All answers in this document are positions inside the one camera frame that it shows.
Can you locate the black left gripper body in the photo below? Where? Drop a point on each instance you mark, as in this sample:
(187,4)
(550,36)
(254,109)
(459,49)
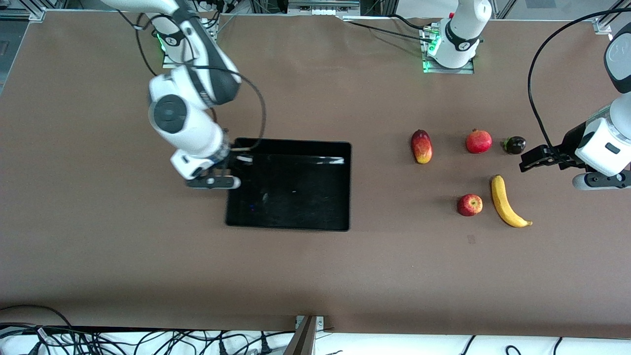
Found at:
(568,143)

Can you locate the yellow banana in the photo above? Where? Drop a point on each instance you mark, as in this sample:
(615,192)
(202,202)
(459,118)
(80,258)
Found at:
(502,199)

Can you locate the red apple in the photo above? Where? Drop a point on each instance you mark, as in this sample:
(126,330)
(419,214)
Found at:
(470,205)

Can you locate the black plastic box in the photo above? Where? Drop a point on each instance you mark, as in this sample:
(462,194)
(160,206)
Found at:
(296,197)

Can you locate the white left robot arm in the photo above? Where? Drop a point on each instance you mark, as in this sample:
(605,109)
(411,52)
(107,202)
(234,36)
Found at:
(604,143)

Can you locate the dark purple eggplant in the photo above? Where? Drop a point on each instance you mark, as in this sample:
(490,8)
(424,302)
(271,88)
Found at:
(515,145)

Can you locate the red pomegranate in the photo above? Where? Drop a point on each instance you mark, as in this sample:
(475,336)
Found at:
(478,141)

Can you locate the red yellow mango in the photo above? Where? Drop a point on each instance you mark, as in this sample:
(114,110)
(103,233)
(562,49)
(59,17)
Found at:
(421,146)

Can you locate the white power strip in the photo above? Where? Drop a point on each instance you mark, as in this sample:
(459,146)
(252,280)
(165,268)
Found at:
(323,7)

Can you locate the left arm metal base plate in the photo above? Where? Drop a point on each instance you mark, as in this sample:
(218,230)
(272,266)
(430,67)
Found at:
(468,70)

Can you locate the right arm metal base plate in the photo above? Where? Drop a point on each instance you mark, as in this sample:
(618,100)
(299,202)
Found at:
(167,63)

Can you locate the aluminium frame profile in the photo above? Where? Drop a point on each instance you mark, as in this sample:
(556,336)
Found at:
(22,11)
(604,22)

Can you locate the metal table bracket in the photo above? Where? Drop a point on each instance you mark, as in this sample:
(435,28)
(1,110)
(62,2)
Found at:
(305,330)

